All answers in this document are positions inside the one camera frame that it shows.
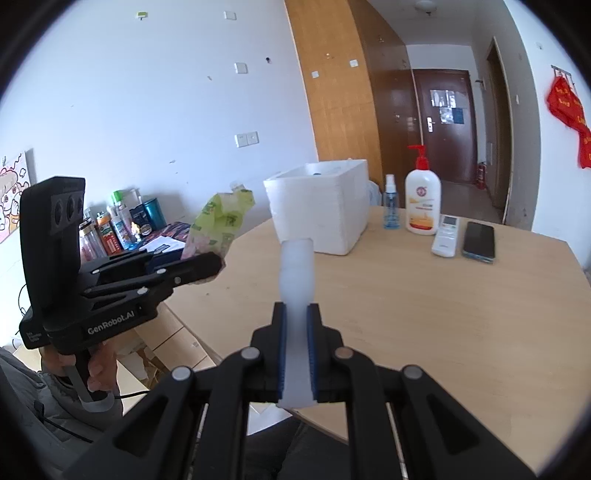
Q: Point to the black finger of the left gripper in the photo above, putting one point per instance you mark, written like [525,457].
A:
[180,271]

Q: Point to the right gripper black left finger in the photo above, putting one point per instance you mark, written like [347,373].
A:
[271,341]

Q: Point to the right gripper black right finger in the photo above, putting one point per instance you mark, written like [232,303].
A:
[331,377]

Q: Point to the green tissue pack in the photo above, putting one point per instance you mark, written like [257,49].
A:
[218,223]

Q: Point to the white translucent foam tube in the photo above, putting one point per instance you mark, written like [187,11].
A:
[297,292]

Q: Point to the person's left hand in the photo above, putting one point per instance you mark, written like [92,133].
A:
[102,366]

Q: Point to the white styrofoam box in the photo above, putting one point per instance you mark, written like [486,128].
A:
[327,202]

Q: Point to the small blue spray bottle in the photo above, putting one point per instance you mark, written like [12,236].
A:
[391,218]

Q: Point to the white remote control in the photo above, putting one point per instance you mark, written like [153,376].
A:
[446,238]

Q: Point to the black smartphone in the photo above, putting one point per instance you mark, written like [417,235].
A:
[479,242]

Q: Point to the white lotion pump bottle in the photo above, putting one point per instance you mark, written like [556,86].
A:
[423,196]

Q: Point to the wooden wardrobe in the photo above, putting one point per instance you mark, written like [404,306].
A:
[359,85]

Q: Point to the red fire extinguisher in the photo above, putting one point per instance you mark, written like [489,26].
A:
[481,176]

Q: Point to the dark brown entrance door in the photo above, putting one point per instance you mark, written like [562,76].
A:
[448,123]

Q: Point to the ceiling lamp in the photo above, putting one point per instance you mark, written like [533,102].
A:
[426,6]

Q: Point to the red hanging banner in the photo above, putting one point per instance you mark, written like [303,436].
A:
[564,104]

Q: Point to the white wall socket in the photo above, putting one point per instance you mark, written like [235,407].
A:
[243,140]

